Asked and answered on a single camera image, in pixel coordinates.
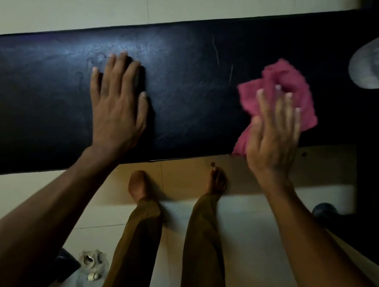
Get person's right hand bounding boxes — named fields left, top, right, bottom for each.
left=239, top=81, right=311, bottom=199

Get person's left hand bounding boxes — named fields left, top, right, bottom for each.
left=75, top=47, right=159, bottom=174

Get pink cleaning cloth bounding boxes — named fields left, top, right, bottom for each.
left=225, top=51, right=328, bottom=170

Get person's right forearm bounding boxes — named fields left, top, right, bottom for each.
left=248, top=179, right=379, bottom=287

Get person's left forearm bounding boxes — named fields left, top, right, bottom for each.
left=0, top=132, right=120, bottom=287

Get black padded bench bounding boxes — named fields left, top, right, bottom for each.
left=0, top=0, right=379, bottom=249

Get person's right foot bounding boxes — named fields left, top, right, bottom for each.
left=205, top=165, right=231, bottom=199

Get person's foot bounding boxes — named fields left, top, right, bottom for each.
left=125, top=169, right=155, bottom=205
left=205, top=165, right=231, bottom=199

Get person's left foot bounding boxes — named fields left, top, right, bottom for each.
left=125, top=169, right=155, bottom=205

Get dark round object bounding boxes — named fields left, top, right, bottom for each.
left=310, top=200, right=342, bottom=228

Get brown trousers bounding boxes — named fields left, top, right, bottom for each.
left=98, top=177, right=250, bottom=287

